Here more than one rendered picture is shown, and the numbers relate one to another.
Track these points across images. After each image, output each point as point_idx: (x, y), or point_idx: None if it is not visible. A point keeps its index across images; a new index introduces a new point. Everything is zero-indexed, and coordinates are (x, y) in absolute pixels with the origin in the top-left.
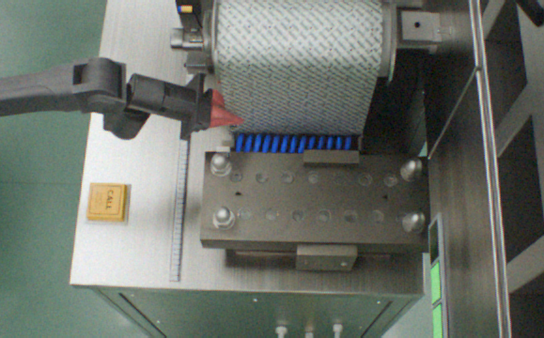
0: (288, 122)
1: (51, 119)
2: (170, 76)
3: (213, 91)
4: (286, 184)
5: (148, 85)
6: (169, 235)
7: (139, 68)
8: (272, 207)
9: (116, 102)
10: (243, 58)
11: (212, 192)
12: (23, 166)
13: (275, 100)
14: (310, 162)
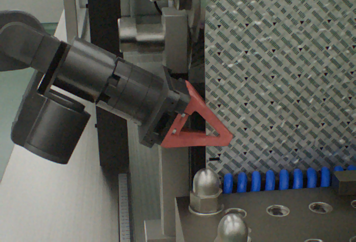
0: (298, 136)
1: None
2: (96, 210)
3: (186, 80)
4: (322, 214)
5: (93, 45)
6: None
7: (51, 207)
8: (312, 238)
9: (44, 39)
10: None
11: (201, 233)
12: None
13: (281, 69)
14: (350, 182)
